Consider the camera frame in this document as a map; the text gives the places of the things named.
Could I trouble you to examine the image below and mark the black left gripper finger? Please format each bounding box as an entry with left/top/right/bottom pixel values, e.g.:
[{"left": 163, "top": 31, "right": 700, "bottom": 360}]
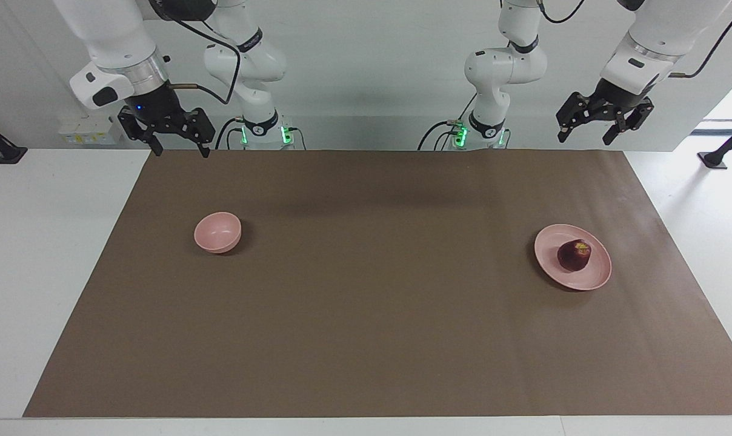
[
  {"left": 555, "top": 91, "right": 598, "bottom": 144},
  {"left": 602, "top": 97, "right": 655, "bottom": 147}
]

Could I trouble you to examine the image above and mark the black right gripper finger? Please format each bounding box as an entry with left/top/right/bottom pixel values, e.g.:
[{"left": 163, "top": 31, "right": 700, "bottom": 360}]
[
  {"left": 118, "top": 107, "right": 164, "bottom": 157},
  {"left": 171, "top": 107, "right": 216, "bottom": 159}
]

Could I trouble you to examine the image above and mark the dark red apple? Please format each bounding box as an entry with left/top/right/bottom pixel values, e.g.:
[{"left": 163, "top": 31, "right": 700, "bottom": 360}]
[{"left": 556, "top": 239, "right": 593, "bottom": 273}]

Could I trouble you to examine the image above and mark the pink bowl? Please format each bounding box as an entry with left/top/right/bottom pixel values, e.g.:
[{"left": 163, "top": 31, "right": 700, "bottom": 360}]
[{"left": 193, "top": 211, "right": 243, "bottom": 254}]

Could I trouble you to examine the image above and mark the pink plate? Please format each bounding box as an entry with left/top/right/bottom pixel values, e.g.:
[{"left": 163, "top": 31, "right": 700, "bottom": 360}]
[{"left": 534, "top": 223, "right": 613, "bottom": 291}]

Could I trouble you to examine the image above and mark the white power strip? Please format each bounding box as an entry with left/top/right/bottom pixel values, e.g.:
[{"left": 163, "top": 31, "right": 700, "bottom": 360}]
[{"left": 59, "top": 115, "right": 124, "bottom": 146}]

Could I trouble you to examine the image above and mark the black clamp stand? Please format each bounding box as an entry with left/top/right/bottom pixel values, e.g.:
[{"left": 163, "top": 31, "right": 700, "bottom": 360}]
[
  {"left": 0, "top": 116, "right": 28, "bottom": 165},
  {"left": 697, "top": 118, "right": 732, "bottom": 170}
]

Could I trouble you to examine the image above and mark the brown table mat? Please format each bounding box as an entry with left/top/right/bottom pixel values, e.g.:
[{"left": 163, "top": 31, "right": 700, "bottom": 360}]
[{"left": 22, "top": 148, "right": 732, "bottom": 418}]

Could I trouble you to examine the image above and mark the black base cable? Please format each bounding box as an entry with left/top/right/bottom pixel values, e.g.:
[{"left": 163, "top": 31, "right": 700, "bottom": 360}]
[
  {"left": 215, "top": 117, "right": 248, "bottom": 150},
  {"left": 418, "top": 91, "right": 479, "bottom": 151}
]

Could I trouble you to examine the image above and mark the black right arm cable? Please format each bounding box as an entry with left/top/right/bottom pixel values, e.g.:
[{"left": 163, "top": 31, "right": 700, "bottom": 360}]
[{"left": 167, "top": 18, "right": 243, "bottom": 105}]

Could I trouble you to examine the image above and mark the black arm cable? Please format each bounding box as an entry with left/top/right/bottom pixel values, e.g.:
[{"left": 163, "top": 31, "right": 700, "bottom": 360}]
[
  {"left": 536, "top": 0, "right": 732, "bottom": 79},
  {"left": 167, "top": 18, "right": 243, "bottom": 105}
]

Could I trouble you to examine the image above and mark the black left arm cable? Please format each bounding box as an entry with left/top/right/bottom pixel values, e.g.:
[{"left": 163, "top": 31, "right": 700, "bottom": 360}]
[{"left": 536, "top": 0, "right": 732, "bottom": 79}]

